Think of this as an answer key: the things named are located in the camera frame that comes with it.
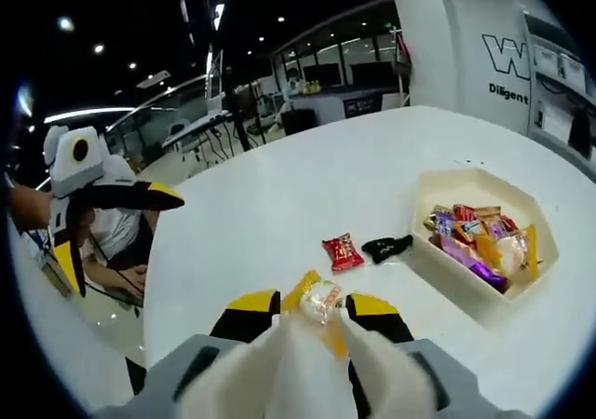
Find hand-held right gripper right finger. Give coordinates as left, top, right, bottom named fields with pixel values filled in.
left=345, top=291, right=508, bottom=419

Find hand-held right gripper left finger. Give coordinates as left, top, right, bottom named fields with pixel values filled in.
left=92, top=289, right=283, bottom=419

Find yellow clear snack packet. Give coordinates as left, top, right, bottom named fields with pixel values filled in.
left=281, top=269, right=350, bottom=359
left=474, top=223, right=542, bottom=280

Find black snack packet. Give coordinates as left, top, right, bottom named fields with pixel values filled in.
left=361, top=234, right=414, bottom=265

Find red square snack packet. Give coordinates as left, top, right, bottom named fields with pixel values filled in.
left=322, top=232, right=365, bottom=275

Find orange purple snack packet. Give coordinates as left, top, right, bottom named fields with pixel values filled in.
left=440, top=235, right=508, bottom=292
left=481, top=217, right=512, bottom=242

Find small blue candy packet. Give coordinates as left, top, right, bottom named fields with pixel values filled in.
left=431, top=206, right=456, bottom=239

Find small orange candy packet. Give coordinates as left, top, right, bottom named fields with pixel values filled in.
left=455, top=221, right=484, bottom=244

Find dark red chocolate bar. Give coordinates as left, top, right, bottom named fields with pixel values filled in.
left=452, top=203, right=503, bottom=221

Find beige hexagonal container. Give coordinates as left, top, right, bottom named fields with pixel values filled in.
left=407, top=167, right=560, bottom=303

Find curved ceiling light strip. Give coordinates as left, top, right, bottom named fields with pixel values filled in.
left=44, top=107, right=137, bottom=125

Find dark counter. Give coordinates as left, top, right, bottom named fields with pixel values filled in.
left=287, top=86, right=412, bottom=129

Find large white box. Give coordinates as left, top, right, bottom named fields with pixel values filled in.
left=542, top=104, right=574, bottom=143

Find grey metal shelving rack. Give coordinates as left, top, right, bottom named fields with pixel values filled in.
left=523, top=11, right=596, bottom=169

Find rows of white storage bins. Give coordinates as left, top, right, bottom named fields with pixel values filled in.
left=535, top=48, right=593, bottom=84

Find white desk with cables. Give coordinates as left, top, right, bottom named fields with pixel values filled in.
left=160, top=109, right=237, bottom=167

